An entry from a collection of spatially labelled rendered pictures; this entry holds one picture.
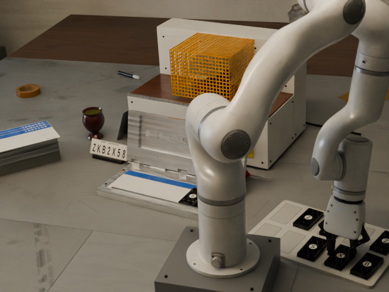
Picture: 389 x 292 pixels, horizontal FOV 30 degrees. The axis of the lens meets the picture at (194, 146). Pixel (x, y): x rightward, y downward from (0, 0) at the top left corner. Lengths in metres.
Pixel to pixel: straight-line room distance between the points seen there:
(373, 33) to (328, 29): 0.16
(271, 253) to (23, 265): 0.70
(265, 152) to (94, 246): 0.67
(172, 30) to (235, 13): 1.39
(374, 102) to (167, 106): 0.94
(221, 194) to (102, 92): 1.54
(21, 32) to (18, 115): 1.61
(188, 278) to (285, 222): 0.46
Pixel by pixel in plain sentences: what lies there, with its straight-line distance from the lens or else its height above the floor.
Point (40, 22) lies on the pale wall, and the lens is 4.54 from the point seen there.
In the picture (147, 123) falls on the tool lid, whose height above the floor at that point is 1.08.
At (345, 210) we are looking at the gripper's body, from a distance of 1.94.
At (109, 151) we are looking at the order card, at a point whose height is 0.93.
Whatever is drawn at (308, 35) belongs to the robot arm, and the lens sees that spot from 1.66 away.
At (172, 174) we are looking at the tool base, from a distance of 2.43.
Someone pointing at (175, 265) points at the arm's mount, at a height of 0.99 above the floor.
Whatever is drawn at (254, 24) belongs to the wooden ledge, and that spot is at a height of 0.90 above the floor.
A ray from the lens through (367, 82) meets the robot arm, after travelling 1.81.
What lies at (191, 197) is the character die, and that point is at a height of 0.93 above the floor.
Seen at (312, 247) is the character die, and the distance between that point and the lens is 2.05.
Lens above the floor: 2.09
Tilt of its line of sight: 27 degrees down
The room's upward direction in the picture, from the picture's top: 3 degrees counter-clockwise
